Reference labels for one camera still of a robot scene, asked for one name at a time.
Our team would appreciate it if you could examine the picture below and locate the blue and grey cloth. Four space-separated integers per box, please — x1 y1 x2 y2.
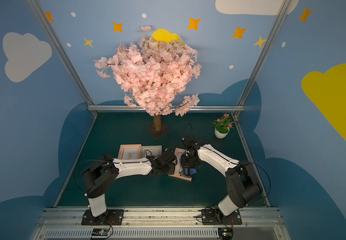
180 151 198 177

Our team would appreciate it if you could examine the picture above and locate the pink picture frame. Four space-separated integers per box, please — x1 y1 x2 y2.
118 144 142 160
169 148 191 182

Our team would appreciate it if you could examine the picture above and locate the green picture frame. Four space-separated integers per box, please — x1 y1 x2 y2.
141 146 163 158

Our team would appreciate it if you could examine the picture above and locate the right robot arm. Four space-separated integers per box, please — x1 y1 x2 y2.
180 136 263 217

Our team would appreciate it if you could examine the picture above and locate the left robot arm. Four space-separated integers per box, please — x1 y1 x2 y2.
81 150 178 218

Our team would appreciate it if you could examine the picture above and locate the white pot with flowers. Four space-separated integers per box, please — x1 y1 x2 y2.
211 113 233 139

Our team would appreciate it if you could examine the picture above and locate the right controller board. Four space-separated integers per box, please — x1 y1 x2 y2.
217 228 233 240

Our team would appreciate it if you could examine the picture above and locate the controller board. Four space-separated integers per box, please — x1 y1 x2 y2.
91 228 111 240
217 228 233 240

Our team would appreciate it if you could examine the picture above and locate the pink blossom artificial tree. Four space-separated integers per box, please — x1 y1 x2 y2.
95 25 202 136

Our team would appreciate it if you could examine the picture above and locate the left controller board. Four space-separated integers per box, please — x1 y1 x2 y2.
91 228 111 240

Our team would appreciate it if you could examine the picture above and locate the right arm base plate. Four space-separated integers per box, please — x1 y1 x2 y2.
196 208 242 226

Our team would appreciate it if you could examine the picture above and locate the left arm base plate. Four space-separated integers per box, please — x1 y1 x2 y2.
81 209 125 226

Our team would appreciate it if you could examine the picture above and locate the aluminium front rail assembly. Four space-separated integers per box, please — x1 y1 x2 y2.
31 207 290 240

